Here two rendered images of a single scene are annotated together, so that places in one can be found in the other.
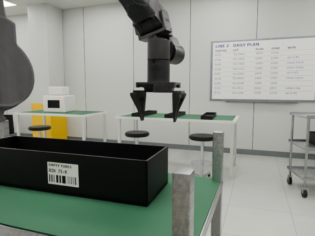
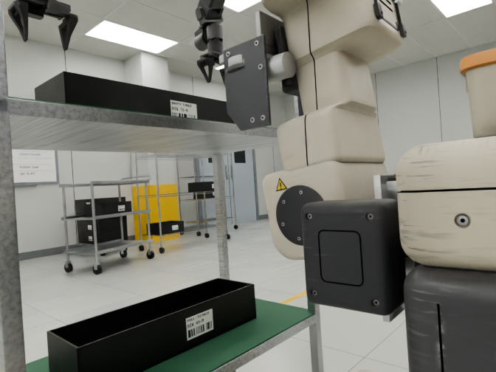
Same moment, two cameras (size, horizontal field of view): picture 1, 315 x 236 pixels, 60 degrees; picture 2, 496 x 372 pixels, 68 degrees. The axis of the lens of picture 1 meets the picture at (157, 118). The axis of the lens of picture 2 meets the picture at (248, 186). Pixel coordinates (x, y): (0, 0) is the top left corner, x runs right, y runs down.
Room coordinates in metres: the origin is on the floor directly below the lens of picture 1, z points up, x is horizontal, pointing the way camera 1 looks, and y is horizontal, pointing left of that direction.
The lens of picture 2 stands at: (0.13, 1.17, 0.78)
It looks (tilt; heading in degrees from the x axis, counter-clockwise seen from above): 0 degrees down; 292
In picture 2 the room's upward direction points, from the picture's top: 4 degrees counter-clockwise
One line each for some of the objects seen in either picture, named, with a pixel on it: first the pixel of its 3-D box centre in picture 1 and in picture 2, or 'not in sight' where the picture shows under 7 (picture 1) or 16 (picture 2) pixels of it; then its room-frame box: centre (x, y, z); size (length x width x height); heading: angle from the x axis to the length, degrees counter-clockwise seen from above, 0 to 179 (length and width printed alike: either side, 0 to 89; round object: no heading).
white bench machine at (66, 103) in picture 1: (59, 99); not in sight; (5.00, 1.79, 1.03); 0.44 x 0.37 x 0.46; 76
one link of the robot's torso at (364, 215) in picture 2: not in sight; (339, 239); (0.23, 0.52, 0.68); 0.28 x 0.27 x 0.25; 71
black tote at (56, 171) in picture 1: (67, 164); (152, 116); (0.79, 0.27, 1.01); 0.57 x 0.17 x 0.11; 71
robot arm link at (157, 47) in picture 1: (160, 50); (213, 35); (0.71, -0.01, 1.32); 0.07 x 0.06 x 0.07; 150
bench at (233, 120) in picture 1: (177, 141); not in sight; (4.21, -0.32, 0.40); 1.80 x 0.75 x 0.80; 70
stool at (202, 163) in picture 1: (202, 159); not in sight; (3.46, -0.58, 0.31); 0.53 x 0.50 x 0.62; 93
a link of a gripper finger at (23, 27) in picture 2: not in sight; (30, 22); (0.89, 0.57, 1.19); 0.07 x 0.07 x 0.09; 72
